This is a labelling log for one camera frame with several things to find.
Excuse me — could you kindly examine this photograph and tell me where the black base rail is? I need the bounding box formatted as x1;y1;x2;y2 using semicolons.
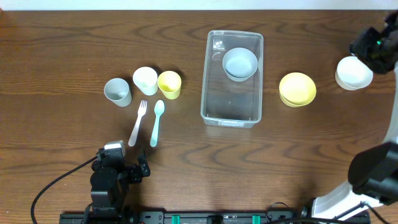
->
58;210;371;224

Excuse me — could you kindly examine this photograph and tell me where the white plastic fork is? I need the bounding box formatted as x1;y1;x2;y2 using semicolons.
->
128;100;147;147

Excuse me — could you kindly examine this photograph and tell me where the clear plastic storage container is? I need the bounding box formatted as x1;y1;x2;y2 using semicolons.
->
200;30;264;128

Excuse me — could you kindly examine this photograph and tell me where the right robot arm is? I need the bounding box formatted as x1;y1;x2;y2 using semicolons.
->
299;12;397;223

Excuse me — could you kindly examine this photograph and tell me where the mint green plastic spoon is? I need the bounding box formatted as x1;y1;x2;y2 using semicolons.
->
150;100;165;147

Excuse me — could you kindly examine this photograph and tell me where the white plastic cup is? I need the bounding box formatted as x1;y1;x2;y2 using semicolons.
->
132;67;158;96

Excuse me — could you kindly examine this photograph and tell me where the yellow plastic bowl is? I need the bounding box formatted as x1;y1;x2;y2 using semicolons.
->
279;72;317;108

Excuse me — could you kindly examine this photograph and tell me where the white plastic bowl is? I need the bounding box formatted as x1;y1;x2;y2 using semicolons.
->
335;56;374;91

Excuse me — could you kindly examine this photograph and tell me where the grey plastic cup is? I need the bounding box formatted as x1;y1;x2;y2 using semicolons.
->
104;78;132;107

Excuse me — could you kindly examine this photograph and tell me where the grey plastic bowl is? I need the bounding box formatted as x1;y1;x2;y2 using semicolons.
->
222;47;258;82

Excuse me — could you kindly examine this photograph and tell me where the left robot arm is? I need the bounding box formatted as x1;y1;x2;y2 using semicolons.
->
90;147;150;218

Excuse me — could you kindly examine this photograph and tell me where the yellow plastic cup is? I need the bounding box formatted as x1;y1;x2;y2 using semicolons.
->
157;71;182;100

